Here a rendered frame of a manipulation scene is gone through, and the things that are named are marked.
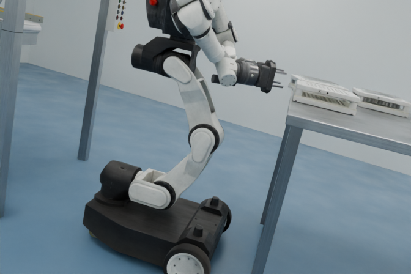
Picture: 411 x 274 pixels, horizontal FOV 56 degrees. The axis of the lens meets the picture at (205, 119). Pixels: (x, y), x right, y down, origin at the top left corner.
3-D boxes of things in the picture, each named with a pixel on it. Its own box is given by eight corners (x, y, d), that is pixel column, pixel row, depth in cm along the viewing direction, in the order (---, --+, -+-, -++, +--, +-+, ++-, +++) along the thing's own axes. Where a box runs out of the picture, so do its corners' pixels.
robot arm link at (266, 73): (269, 60, 157) (243, 55, 153) (280, 63, 148) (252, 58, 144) (262, 90, 160) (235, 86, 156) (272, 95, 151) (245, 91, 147)
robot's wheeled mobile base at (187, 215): (66, 241, 174) (76, 173, 167) (117, 199, 224) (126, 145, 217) (200, 288, 163) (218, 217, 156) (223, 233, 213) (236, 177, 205)
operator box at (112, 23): (122, 32, 273) (128, -6, 267) (113, 32, 256) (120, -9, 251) (114, 30, 273) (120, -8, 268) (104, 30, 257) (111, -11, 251)
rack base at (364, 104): (395, 110, 208) (396, 106, 207) (407, 117, 184) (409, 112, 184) (348, 99, 213) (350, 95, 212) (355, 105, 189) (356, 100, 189)
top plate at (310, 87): (295, 88, 154) (296, 83, 153) (295, 83, 177) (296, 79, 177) (358, 103, 149) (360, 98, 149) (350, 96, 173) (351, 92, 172)
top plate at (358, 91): (398, 101, 207) (399, 98, 207) (411, 107, 183) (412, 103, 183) (351, 90, 211) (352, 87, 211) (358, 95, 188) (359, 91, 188)
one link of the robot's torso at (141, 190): (125, 202, 182) (130, 176, 180) (142, 188, 202) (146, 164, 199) (166, 214, 179) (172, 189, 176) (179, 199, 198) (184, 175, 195)
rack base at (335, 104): (292, 100, 155) (293, 94, 154) (293, 94, 178) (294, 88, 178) (355, 115, 150) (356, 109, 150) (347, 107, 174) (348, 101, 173)
